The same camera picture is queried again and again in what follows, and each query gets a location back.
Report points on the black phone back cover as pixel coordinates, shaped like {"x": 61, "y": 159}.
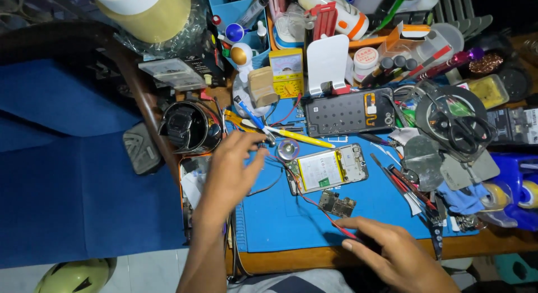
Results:
{"x": 344, "y": 114}

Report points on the person's right hand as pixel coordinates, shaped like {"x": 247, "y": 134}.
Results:
{"x": 399, "y": 255}

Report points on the white bottle with orange band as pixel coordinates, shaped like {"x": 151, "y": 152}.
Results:
{"x": 336, "y": 9}

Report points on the silver tweezers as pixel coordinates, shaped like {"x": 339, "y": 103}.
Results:
{"x": 389, "y": 175}

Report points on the white slatted rack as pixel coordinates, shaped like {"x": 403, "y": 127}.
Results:
{"x": 462, "y": 11}

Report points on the green pen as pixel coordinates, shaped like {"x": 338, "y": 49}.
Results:
{"x": 389, "y": 13}

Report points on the black labelled battery box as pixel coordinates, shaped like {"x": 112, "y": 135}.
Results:
{"x": 515, "y": 124}

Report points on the white phone stand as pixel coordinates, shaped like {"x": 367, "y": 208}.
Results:
{"x": 328, "y": 59}

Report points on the yellow-green helmet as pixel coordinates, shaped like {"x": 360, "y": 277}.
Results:
{"x": 75, "y": 278}

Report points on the blue organizer box with tools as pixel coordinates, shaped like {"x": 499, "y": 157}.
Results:
{"x": 248, "y": 28}

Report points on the yellow analog multimeter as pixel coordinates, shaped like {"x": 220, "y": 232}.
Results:
{"x": 286, "y": 74}

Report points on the black tweezers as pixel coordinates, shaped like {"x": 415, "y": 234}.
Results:
{"x": 376, "y": 139}

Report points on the teal plastic stool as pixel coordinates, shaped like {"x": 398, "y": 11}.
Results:
{"x": 517, "y": 268}

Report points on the phone circuit board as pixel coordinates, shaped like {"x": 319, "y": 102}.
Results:
{"x": 336, "y": 204}

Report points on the red multimeter probe lead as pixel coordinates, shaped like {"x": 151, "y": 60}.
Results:
{"x": 313, "y": 204}

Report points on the round metal disc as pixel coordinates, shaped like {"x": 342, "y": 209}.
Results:
{"x": 288, "y": 150}

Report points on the blue upholstered seat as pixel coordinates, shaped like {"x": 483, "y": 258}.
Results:
{"x": 84, "y": 179}

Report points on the black scissors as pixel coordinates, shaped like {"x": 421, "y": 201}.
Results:
{"x": 462, "y": 129}

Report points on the shiny metal cup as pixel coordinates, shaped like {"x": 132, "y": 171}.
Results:
{"x": 210, "y": 129}

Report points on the orange tray with papers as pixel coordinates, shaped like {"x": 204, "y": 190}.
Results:
{"x": 191, "y": 188}

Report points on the yellow tweezers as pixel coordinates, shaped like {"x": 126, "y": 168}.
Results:
{"x": 235, "y": 119}

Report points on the white jar with red label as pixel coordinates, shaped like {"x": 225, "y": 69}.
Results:
{"x": 365, "y": 61}

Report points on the black box with clear case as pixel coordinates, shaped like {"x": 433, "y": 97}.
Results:
{"x": 180, "y": 70}

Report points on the large tan tape roll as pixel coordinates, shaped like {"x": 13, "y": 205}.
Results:
{"x": 143, "y": 11}

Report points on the opened smartphone with battery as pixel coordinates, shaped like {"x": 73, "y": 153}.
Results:
{"x": 321, "y": 169}

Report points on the blue tape dispenser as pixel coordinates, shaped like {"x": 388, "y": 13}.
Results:
{"x": 510, "y": 175}

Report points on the black round lid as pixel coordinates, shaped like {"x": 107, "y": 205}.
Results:
{"x": 513, "y": 82}

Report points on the white astronaut figurine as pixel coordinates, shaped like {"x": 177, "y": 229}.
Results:
{"x": 241, "y": 57}

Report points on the beige foam block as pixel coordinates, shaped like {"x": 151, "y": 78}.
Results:
{"x": 261, "y": 87}

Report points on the person's left hand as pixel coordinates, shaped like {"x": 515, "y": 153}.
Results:
{"x": 229, "y": 179}

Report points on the black-capped bottle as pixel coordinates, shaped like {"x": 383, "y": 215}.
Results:
{"x": 410, "y": 66}
{"x": 397, "y": 64}
{"x": 378, "y": 71}

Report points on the pink metallic pen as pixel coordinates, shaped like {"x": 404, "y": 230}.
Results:
{"x": 452, "y": 62}

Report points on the orange and white carton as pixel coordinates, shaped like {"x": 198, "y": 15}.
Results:
{"x": 403, "y": 38}

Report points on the clear box with yellow filling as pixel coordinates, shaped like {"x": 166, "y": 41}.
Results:
{"x": 487, "y": 91}

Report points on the round metal opening pick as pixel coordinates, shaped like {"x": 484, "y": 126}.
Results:
{"x": 422, "y": 162}

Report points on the person's grey shirt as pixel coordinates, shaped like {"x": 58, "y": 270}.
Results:
{"x": 294, "y": 282}

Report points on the copper wool tip cleaner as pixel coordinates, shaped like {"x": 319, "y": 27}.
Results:
{"x": 485, "y": 62}

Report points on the blue cloth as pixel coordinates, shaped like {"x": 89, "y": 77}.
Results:
{"x": 462, "y": 200}

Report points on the wide metal opening plate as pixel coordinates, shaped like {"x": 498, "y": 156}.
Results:
{"x": 466, "y": 173}

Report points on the round clear tape reel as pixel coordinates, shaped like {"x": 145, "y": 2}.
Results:
{"x": 452, "y": 97}

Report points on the clear plastic cup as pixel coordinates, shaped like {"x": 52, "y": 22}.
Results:
{"x": 292, "y": 21}

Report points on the black digital wristwatch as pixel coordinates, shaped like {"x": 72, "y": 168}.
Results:
{"x": 181, "y": 127}

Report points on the blue repair mat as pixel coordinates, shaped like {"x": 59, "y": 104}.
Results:
{"x": 277, "y": 217}

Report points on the black multimeter probe lead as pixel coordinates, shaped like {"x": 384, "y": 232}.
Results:
{"x": 271, "y": 184}

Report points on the white tissue scrap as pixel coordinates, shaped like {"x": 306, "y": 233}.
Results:
{"x": 401, "y": 135}

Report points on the red tool holder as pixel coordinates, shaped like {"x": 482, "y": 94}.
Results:
{"x": 324, "y": 19}

